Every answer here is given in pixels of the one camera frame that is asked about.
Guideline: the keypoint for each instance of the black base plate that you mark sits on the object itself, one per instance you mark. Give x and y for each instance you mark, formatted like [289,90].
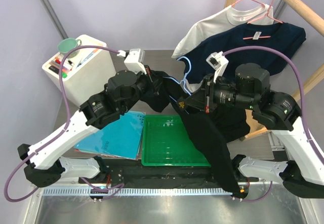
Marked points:
[136,176]

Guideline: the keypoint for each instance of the green ceramic cup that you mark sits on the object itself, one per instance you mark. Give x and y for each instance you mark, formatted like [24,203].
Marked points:
[68,44]

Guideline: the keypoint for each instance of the pink hanger of navy shirt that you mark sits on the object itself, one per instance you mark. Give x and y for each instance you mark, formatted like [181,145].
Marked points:
[268,16]

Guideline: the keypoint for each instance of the orange tipped white pen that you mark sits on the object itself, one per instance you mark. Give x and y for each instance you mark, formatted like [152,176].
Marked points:
[89,55]

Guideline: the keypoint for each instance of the white slotted cable duct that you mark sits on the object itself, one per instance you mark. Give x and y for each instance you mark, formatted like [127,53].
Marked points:
[128,192]

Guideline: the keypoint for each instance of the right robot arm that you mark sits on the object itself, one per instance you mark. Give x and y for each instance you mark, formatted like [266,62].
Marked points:
[279,113]

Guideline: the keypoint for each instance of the red marker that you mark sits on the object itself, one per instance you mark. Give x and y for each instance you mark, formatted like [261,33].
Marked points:
[66,64]

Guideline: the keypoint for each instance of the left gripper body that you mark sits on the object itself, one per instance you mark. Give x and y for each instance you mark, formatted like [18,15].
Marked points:
[147,79]

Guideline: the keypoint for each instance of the wooden clothes rack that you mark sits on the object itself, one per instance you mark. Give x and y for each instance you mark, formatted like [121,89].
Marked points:
[315,21]

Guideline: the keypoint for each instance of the green plastic tray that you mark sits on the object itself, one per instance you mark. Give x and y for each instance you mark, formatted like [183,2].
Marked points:
[165,142]

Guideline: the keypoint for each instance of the white t-shirt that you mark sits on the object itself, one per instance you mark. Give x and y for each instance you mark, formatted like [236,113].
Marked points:
[220,22]

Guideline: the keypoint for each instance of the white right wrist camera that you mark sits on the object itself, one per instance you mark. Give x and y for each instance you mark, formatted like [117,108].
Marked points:
[218,62]

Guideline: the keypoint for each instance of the navy blue t-shirt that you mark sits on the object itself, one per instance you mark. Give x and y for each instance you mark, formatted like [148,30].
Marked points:
[283,37]

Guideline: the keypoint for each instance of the black flower print t-shirt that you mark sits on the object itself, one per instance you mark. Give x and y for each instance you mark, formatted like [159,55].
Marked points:
[209,133]

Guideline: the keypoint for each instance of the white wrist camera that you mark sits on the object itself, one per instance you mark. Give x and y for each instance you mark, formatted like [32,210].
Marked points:
[133,60]
[218,62]

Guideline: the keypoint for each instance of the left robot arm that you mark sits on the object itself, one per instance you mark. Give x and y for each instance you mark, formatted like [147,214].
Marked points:
[45,163]

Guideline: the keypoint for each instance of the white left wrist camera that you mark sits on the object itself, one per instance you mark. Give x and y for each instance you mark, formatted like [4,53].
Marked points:
[133,60]

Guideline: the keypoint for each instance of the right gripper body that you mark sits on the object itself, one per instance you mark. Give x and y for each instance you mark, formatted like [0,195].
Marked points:
[210,104]

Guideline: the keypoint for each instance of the white square bin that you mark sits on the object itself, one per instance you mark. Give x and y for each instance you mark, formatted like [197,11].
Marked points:
[85,79]

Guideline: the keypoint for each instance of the blue folder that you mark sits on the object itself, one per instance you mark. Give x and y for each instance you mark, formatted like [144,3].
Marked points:
[119,139]

